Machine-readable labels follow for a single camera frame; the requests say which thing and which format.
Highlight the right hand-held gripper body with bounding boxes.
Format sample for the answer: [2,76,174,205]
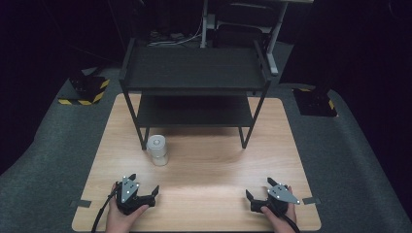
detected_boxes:
[250,183,301,216]

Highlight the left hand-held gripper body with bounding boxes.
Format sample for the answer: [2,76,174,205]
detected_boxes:
[116,176,156,216]

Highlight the person's left hand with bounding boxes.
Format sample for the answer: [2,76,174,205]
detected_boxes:
[104,183,151,233]

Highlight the person's right hand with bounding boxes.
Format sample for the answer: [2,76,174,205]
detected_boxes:
[259,185,298,233]

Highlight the grey tape strip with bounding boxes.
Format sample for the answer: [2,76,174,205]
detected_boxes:
[69,199,92,209]
[302,196,322,206]

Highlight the white plastic cup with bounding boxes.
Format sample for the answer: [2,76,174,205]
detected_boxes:
[146,134,170,167]

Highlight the black base with hazard tape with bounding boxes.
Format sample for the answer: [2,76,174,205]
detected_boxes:
[292,86,339,117]
[57,75,111,107]

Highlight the black two-tier shelf rack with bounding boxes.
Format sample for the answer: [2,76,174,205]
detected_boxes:
[118,37,273,151]

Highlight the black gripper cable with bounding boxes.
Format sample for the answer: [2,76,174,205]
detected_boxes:
[90,183,121,233]
[275,207,301,233]

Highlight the white metal desk frame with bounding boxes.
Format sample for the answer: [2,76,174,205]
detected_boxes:
[199,0,315,78]

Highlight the white cables on floor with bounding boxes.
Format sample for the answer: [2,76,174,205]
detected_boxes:
[146,17,204,49]

